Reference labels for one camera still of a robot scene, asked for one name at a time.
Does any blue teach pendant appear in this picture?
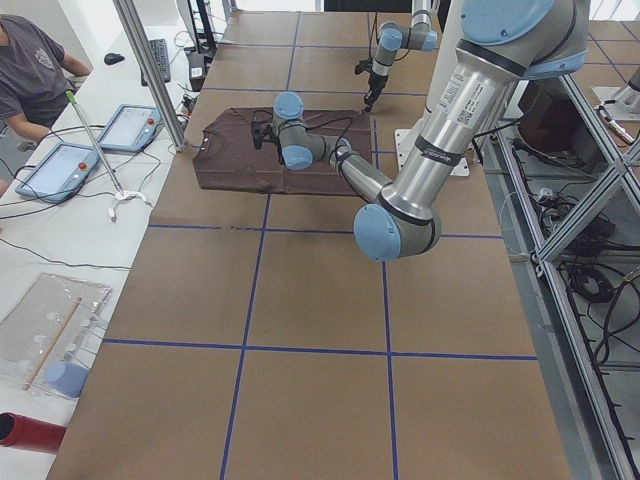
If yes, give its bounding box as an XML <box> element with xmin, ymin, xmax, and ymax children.
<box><xmin>98</xmin><ymin>104</ymin><xmax>162</xmax><ymax>154</ymax></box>
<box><xmin>15</xmin><ymin>142</ymin><xmax>99</xmax><ymax>204</ymax></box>

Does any aluminium frame rail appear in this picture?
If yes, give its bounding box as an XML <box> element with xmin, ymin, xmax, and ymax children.
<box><xmin>485</xmin><ymin>76</ymin><xmax>639</xmax><ymax>479</ymax></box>

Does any aluminium frame post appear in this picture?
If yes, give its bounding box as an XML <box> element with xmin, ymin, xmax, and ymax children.
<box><xmin>113</xmin><ymin>0</ymin><xmax>187</xmax><ymax>152</ymax></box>

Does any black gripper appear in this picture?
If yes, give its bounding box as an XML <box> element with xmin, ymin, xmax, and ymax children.
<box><xmin>254</xmin><ymin>123</ymin><xmax>274</xmax><ymax>141</ymax></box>
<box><xmin>364</xmin><ymin>73</ymin><xmax>386</xmax><ymax>112</ymax></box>

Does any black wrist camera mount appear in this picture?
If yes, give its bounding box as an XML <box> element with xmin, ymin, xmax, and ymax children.
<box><xmin>251</xmin><ymin>120</ymin><xmax>270</xmax><ymax>150</ymax></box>
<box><xmin>354</xmin><ymin>59</ymin><xmax>372</xmax><ymax>75</ymax></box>

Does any dark brown t-shirt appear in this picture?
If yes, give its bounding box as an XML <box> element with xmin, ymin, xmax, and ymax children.
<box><xmin>193</xmin><ymin>106</ymin><xmax>377</xmax><ymax>197</ymax></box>

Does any light blue plastic cap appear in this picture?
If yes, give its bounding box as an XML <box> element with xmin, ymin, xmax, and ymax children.
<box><xmin>45</xmin><ymin>361</ymin><xmax>89</xmax><ymax>398</ymax></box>

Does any reacher grabber stick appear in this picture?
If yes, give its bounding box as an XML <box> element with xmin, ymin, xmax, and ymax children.
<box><xmin>65</xmin><ymin>90</ymin><xmax>152</xmax><ymax>223</ymax></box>

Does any black computer mouse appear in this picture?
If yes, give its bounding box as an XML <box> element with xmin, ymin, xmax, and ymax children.
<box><xmin>103</xmin><ymin>52</ymin><xmax>125</xmax><ymax>66</ymax></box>

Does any black keyboard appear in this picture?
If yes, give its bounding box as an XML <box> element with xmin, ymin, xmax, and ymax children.
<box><xmin>148</xmin><ymin>39</ymin><xmax>171</xmax><ymax>83</ymax></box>

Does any black braided left cable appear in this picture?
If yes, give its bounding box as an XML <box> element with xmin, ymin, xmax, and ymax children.
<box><xmin>251</xmin><ymin>108</ymin><xmax>361</xmax><ymax>151</ymax></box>

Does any far blue teach pendant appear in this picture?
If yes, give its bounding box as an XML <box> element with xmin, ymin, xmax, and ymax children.
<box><xmin>98</xmin><ymin>104</ymin><xmax>162</xmax><ymax>154</ymax></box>

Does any near blue teach pendant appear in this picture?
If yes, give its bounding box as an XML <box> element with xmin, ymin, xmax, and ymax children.
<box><xmin>15</xmin><ymin>142</ymin><xmax>99</xmax><ymax>204</ymax></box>

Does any red cylinder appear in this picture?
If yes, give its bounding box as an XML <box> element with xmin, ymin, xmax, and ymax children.
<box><xmin>1</xmin><ymin>412</ymin><xmax>66</xmax><ymax>454</ymax></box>

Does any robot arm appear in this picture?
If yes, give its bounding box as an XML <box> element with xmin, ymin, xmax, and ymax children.
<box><xmin>251</xmin><ymin>1</ymin><xmax>589</xmax><ymax>261</ymax></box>
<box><xmin>354</xmin><ymin>1</ymin><xmax>438</xmax><ymax>112</ymax></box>

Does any clear plastic bag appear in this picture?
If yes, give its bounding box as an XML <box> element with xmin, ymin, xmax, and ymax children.
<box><xmin>1</xmin><ymin>274</ymin><xmax>112</xmax><ymax>399</ymax></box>

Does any person in grey shirt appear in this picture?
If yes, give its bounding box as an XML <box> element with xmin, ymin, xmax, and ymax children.
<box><xmin>1</xmin><ymin>14</ymin><xmax>92</xmax><ymax>142</ymax></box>

